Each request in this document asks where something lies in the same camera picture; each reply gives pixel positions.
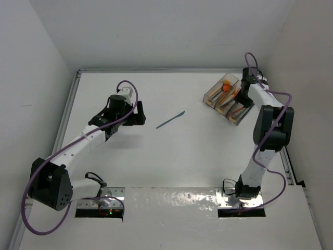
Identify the yellow fork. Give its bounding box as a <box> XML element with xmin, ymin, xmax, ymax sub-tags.
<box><xmin>218</xmin><ymin>95</ymin><xmax>235</xmax><ymax>108</ymax></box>

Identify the orange-red knife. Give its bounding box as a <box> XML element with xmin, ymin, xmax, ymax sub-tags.
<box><xmin>231</xmin><ymin>108</ymin><xmax>244</xmax><ymax>115</ymax></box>

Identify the orange-red spoon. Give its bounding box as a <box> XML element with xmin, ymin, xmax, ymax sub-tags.
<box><xmin>219</xmin><ymin>84</ymin><xmax>231</xmax><ymax>101</ymax></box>

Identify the teal spoon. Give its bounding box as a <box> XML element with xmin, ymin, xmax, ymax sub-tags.
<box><xmin>211</xmin><ymin>85</ymin><xmax>229</xmax><ymax>102</ymax></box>

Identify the yellow spoon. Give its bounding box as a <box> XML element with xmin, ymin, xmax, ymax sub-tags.
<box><xmin>210</xmin><ymin>81</ymin><xmax>230</xmax><ymax>99</ymax></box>

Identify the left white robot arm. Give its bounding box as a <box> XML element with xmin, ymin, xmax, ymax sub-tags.
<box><xmin>28</xmin><ymin>86</ymin><xmax>146</xmax><ymax>211</ymax></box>

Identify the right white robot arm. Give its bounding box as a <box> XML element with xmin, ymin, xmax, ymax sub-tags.
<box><xmin>235</xmin><ymin>67</ymin><xmax>294</xmax><ymax>199</ymax></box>

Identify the clear container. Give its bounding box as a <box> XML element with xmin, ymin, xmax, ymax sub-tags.
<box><xmin>226</xmin><ymin>102</ymin><xmax>254</xmax><ymax>126</ymax></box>
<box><xmin>203</xmin><ymin>73</ymin><xmax>239</xmax><ymax>108</ymax></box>
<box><xmin>215</xmin><ymin>80</ymin><xmax>241</xmax><ymax>114</ymax></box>

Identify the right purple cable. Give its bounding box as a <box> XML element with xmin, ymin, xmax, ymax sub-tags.
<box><xmin>223</xmin><ymin>52</ymin><xmax>293</xmax><ymax>211</ymax></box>

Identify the purple cable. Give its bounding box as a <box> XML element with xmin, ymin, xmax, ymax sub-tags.
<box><xmin>20</xmin><ymin>80</ymin><xmax>138</xmax><ymax>235</ymax></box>
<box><xmin>223</xmin><ymin>52</ymin><xmax>293</xmax><ymax>211</ymax></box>

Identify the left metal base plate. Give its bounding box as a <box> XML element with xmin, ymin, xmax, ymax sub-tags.
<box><xmin>75</xmin><ymin>187</ymin><xmax>125</xmax><ymax>219</ymax></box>

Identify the metal base plate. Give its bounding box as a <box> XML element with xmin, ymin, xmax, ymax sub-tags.
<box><xmin>75</xmin><ymin>187</ymin><xmax>125</xmax><ymax>219</ymax></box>
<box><xmin>215</xmin><ymin>187</ymin><xmax>264</xmax><ymax>211</ymax></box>

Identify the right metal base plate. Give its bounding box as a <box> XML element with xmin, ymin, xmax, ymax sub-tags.
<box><xmin>215</xmin><ymin>187</ymin><xmax>264</xmax><ymax>211</ymax></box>

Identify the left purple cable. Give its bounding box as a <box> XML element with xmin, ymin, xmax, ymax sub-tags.
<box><xmin>20</xmin><ymin>80</ymin><xmax>138</xmax><ymax>235</ymax></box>

